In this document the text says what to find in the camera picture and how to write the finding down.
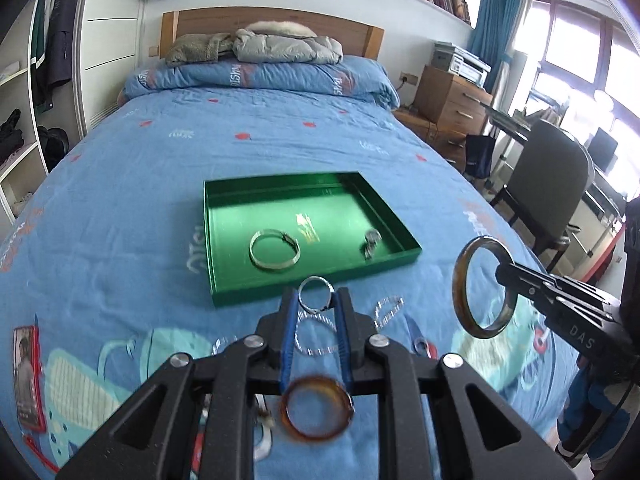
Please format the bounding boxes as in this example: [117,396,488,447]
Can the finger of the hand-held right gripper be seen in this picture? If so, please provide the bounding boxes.
[495,261,621,311]
[520,287,615,325]

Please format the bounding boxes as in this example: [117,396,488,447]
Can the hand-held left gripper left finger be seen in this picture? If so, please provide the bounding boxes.
[57,287,301,480]

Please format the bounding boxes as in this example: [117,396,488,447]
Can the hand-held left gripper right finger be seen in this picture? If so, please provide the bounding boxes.
[335,287,566,480]

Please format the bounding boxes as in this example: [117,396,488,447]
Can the large twisted silver bangle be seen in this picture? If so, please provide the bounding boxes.
[294,310,342,358]

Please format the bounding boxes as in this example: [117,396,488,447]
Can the amber bangle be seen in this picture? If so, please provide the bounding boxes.
[279,375,356,445]

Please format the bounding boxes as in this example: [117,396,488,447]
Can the small twisted silver ring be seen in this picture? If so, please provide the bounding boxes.
[372,296,405,322]

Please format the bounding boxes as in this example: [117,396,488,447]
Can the thin silver hoop ring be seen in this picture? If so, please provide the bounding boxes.
[298,276,337,313]

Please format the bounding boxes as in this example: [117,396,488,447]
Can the dark brown-green bangle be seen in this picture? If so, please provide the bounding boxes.
[452,236,519,339]

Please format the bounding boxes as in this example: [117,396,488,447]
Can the plain silver bangle with clasp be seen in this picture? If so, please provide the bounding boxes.
[249,229,301,272]

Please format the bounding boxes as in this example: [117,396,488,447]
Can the green metal tray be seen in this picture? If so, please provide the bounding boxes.
[203,171,422,308]

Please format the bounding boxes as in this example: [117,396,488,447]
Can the white jewelry piece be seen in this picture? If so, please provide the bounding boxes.
[252,407,275,462]

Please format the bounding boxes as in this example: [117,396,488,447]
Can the person's blue pants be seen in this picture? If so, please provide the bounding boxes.
[557,370,631,461]

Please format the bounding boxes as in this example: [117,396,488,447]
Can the grey office chair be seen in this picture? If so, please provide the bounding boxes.
[490,119,596,271]

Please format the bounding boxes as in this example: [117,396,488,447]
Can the dark tote bag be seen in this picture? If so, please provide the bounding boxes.
[465,134,496,180]

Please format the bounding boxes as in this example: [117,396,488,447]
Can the black monitor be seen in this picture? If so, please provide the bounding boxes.
[587,127,619,171]

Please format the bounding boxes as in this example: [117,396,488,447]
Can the glass desk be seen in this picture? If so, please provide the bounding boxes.
[480,102,626,231]

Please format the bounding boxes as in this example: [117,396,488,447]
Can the low wooden nightstand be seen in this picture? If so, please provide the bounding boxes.
[392,110,468,171]

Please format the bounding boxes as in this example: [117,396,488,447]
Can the wooden dresser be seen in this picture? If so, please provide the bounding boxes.
[415,65,493,136]

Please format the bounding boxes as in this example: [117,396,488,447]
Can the blue printed bedspread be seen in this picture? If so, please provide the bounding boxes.
[0,55,581,480]

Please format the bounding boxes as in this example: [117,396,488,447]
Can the white printer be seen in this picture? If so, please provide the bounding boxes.
[431,42,492,86]

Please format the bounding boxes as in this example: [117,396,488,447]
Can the blue curtain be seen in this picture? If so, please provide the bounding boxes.
[472,0,535,106]

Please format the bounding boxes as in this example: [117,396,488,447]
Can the red photo card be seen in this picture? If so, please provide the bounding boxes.
[12,326,48,432]

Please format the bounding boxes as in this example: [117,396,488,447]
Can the blue pillow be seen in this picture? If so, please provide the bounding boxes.
[124,55,401,110]

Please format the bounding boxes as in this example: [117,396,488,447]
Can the grey puffer jacket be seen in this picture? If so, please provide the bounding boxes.
[232,20,345,65]

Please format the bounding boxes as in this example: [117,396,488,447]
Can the black bag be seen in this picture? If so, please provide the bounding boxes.
[37,126,70,171]

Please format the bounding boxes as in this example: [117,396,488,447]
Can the grey fleece jacket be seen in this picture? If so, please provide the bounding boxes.
[165,33,236,67]

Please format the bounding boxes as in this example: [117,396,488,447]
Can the white open shelf unit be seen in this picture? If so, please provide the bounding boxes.
[0,0,86,226]

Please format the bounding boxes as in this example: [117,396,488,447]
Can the dark folded clothes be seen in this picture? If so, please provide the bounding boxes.
[0,109,25,166]

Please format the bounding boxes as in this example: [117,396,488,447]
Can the white wardrobe doors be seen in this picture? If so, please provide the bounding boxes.
[75,0,151,136]

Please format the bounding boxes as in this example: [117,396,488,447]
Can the hanging dark clothes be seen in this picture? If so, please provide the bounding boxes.
[30,0,76,111]

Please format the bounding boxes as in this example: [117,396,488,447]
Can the small silver ring watch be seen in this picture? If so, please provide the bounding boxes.
[361,228,383,260]

